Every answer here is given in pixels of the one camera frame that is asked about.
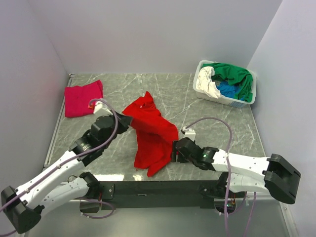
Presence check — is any red t-shirt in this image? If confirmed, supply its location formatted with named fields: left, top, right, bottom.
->
left=122, top=91, right=178, bottom=177

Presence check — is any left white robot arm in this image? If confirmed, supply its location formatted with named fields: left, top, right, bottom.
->
left=0, top=113, right=132, bottom=234

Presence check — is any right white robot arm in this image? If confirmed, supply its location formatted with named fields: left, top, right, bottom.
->
left=172, top=137, right=301, bottom=204

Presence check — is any folded magenta t-shirt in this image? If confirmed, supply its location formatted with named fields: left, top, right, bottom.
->
left=64, top=80, right=103, bottom=118

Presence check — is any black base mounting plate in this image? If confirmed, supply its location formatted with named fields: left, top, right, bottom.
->
left=79, top=180, right=245, bottom=210

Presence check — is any white plastic laundry basket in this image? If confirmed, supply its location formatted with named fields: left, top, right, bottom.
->
left=193, top=60, right=257, bottom=108

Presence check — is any white t-shirt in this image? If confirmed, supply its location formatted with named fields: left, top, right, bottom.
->
left=196, top=66, right=222, bottom=99

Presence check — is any blue t-shirt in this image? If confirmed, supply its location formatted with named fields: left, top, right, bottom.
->
left=217, top=81, right=244, bottom=101

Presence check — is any green t-shirt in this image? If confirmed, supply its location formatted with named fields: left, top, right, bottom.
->
left=201, top=63, right=253, bottom=103

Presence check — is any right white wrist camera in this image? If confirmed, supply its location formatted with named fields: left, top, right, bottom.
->
left=181, top=126, right=196, bottom=141

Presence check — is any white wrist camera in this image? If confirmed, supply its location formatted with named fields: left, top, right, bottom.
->
left=181, top=126, right=196, bottom=141
left=88, top=98, right=113, bottom=117

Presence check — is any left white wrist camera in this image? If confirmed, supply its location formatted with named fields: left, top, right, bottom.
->
left=88, top=98, right=113, bottom=117

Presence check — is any aluminium frame rail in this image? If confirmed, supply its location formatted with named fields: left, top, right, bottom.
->
left=69, top=192, right=287, bottom=203

